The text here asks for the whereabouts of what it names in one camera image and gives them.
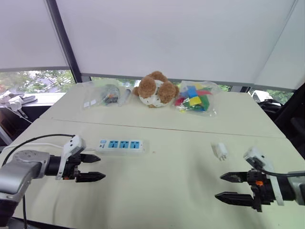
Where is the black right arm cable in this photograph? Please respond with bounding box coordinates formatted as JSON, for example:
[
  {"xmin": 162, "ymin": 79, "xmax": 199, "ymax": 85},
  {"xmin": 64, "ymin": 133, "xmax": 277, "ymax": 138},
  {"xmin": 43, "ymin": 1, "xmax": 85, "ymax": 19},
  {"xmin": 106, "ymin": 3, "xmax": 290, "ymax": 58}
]
[{"xmin": 250, "ymin": 158, "xmax": 305, "ymax": 177}]

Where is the clear bag of dark parts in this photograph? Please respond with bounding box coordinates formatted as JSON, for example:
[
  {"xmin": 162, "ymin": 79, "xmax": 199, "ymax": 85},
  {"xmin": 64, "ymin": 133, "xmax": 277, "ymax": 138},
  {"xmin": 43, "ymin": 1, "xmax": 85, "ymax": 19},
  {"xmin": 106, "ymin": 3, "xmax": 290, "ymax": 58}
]
[{"xmin": 82, "ymin": 81, "xmax": 124, "ymax": 110}]

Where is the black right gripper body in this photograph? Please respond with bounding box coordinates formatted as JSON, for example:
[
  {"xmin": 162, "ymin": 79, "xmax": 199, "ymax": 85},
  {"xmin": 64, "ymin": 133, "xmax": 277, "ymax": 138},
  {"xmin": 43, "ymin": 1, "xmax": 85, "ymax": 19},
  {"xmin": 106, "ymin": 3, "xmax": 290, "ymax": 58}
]
[{"xmin": 246, "ymin": 168, "xmax": 277, "ymax": 213}]

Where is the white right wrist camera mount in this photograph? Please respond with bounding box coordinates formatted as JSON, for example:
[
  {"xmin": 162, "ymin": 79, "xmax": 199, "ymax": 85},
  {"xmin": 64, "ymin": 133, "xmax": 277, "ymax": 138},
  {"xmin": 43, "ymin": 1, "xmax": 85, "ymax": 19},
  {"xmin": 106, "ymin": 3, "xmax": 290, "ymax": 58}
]
[{"xmin": 243, "ymin": 146, "xmax": 285, "ymax": 207}]

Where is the white folded object on sill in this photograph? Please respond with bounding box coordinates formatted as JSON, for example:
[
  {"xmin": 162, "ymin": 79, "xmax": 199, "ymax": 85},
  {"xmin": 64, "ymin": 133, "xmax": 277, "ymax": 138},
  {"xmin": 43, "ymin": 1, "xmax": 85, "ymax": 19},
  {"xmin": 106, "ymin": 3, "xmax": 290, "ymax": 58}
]
[{"xmin": 0, "ymin": 93, "xmax": 39, "ymax": 113}]

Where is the white plug adapter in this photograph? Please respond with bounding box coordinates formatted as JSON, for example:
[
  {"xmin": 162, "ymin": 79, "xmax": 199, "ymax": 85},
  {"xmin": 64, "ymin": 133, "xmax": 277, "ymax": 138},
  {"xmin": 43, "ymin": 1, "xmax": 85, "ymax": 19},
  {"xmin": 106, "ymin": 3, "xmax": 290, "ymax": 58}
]
[{"xmin": 212, "ymin": 143, "xmax": 228, "ymax": 162}]

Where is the black chair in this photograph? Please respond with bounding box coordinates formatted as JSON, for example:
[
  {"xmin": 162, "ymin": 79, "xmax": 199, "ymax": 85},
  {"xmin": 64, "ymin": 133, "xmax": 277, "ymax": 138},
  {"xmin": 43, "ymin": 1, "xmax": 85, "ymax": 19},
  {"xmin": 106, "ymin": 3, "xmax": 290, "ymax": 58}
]
[{"xmin": 258, "ymin": 82, "xmax": 305, "ymax": 161}]

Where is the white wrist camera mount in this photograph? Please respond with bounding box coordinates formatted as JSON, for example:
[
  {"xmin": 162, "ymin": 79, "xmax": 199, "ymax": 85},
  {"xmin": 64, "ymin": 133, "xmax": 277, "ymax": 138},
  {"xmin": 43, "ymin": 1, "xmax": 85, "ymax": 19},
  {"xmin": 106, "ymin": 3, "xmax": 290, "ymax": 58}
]
[
  {"xmin": 55, "ymin": 135, "xmax": 86, "ymax": 180},
  {"xmin": 243, "ymin": 146, "xmax": 285, "ymax": 207}
]

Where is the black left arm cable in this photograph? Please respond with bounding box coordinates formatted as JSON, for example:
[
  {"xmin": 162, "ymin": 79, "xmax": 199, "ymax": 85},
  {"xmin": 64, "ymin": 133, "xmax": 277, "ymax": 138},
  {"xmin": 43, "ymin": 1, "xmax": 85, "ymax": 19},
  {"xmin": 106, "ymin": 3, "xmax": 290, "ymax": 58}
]
[{"xmin": 1, "ymin": 134, "xmax": 76, "ymax": 229}]

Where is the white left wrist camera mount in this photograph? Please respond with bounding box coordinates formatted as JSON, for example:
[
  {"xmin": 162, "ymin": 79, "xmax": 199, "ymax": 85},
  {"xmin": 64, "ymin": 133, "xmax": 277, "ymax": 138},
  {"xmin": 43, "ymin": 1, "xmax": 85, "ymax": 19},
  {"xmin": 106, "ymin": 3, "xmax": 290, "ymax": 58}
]
[{"xmin": 55, "ymin": 135, "xmax": 86, "ymax": 180}]

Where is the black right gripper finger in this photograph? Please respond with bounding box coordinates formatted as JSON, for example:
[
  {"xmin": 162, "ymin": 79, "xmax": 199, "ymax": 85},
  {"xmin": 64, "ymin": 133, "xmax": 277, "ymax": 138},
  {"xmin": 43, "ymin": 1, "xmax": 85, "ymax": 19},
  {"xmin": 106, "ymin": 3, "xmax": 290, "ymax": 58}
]
[
  {"xmin": 220, "ymin": 171, "xmax": 250, "ymax": 184},
  {"xmin": 214, "ymin": 191, "xmax": 255, "ymax": 208}
]

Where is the white blue power strip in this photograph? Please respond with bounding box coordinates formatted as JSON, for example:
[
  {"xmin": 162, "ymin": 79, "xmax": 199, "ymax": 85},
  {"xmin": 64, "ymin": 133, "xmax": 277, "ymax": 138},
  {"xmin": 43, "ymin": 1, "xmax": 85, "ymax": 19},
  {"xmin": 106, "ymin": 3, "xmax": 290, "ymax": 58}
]
[{"xmin": 95, "ymin": 139, "xmax": 146, "ymax": 156}]

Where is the bag of colourful blocks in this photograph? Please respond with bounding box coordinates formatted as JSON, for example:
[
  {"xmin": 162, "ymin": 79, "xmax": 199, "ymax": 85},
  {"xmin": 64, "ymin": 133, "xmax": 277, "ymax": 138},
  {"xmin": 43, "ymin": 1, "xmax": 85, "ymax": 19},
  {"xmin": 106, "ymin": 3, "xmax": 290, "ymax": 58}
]
[{"xmin": 173, "ymin": 80, "xmax": 222, "ymax": 118}]

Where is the white roller blind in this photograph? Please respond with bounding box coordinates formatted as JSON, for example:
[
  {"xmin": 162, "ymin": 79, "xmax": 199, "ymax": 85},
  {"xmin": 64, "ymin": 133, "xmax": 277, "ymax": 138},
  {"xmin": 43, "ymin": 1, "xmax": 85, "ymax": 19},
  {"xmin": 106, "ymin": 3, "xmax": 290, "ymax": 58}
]
[
  {"xmin": 55, "ymin": 0, "xmax": 298, "ymax": 87},
  {"xmin": 0, "ymin": 0, "xmax": 70, "ymax": 72},
  {"xmin": 253, "ymin": 0, "xmax": 305, "ymax": 92}
]

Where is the clear plastic syringe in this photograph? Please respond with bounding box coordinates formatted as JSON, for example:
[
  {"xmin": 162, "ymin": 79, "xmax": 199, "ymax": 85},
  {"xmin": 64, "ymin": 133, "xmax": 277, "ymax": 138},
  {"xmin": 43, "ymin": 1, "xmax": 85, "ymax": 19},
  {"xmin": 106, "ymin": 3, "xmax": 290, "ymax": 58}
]
[{"xmin": 118, "ymin": 87, "xmax": 132, "ymax": 107}]

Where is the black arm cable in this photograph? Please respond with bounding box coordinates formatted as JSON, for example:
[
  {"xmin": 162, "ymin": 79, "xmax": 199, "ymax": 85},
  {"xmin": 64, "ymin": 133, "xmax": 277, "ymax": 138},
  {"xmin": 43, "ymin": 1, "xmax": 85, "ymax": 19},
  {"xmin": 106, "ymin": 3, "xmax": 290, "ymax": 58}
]
[
  {"xmin": 1, "ymin": 134, "xmax": 76, "ymax": 229},
  {"xmin": 250, "ymin": 158, "xmax": 305, "ymax": 177}
]

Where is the dark window frame post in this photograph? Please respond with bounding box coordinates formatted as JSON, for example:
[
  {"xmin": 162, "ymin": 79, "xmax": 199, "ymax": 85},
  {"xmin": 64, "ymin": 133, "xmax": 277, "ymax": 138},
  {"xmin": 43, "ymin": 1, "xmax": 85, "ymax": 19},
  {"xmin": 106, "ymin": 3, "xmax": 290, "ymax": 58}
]
[{"xmin": 45, "ymin": 0, "xmax": 83, "ymax": 84}]

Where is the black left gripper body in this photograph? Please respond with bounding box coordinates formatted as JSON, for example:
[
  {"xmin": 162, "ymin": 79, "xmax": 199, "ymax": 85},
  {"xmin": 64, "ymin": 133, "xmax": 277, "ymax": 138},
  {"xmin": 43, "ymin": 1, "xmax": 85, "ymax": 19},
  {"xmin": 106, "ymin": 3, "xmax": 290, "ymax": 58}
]
[{"xmin": 61, "ymin": 153, "xmax": 82, "ymax": 183}]

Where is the brown white plush toy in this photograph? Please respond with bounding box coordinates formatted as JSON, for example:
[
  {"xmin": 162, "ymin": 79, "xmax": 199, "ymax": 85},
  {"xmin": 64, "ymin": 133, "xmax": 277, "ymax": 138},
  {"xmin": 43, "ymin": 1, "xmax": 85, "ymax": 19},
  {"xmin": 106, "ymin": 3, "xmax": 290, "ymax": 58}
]
[{"xmin": 132, "ymin": 71, "xmax": 180, "ymax": 108}]

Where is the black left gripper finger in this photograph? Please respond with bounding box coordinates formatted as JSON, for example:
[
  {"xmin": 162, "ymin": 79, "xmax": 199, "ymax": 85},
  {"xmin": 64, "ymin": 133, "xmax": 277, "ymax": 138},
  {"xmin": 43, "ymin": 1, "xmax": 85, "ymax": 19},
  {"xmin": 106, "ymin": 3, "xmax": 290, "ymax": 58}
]
[
  {"xmin": 79, "ymin": 154, "xmax": 102, "ymax": 165},
  {"xmin": 75, "ymin": 171, "xmax": 106, "ymax": 184}
]

